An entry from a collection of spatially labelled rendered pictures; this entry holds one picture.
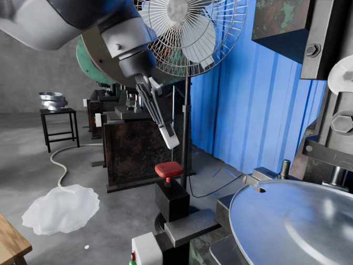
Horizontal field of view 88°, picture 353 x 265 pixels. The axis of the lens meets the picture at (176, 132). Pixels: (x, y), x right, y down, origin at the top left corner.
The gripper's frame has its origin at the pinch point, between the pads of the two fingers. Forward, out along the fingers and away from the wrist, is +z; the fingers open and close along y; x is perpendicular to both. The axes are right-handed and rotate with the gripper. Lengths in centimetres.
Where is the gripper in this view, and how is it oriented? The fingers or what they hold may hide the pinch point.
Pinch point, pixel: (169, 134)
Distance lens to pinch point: 46.8
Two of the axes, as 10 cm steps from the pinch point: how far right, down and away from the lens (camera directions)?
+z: 3.5, 8.4, 4.2
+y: 4.6, 2.4, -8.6
